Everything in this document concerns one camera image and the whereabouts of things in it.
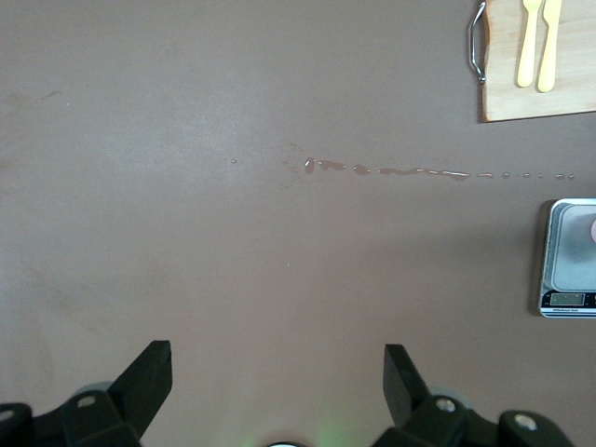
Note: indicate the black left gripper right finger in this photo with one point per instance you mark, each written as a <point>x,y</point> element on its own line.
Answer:
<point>412,410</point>

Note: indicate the yellow plastic knife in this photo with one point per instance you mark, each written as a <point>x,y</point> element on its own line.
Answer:
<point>547,60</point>

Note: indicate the wooden cutting board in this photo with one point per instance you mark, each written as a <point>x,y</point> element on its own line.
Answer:
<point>512,102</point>

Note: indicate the yellow plastic fork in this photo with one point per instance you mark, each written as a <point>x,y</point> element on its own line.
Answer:
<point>526,56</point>

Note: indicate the spilled brown sauce streak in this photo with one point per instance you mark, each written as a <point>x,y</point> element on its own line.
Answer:
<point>447,173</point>

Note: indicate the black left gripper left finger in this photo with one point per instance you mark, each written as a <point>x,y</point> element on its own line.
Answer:
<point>139,396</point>

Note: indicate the silver digital kitchen scale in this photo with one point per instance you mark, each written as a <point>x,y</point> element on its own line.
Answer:
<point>572,261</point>

